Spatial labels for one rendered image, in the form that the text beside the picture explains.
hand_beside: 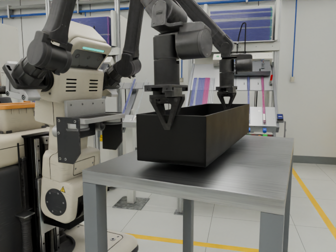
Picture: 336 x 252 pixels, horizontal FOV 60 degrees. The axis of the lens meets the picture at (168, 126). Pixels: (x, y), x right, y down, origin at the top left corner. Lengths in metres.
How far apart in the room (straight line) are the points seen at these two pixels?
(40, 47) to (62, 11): 0.12
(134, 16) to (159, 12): 0.60
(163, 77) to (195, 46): 0.09
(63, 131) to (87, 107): 0.15
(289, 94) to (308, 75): 0.33
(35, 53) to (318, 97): 3.75
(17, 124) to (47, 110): 0.22
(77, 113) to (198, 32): 0.63
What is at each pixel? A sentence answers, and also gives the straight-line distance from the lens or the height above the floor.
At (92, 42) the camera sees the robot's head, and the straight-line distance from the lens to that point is 1.11.
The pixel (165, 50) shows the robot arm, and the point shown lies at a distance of 0.63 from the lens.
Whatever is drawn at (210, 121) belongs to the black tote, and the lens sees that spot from 0.65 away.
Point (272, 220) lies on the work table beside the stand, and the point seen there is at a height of 0.76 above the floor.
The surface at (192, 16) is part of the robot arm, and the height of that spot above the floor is 1.26.
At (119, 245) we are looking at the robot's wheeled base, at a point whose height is 0.28.
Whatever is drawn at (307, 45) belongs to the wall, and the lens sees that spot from 4.25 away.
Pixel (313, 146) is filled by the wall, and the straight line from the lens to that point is 4.32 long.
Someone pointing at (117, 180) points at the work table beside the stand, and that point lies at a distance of 0.67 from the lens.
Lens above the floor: 0.99
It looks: 7 degrees down
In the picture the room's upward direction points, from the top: straight up
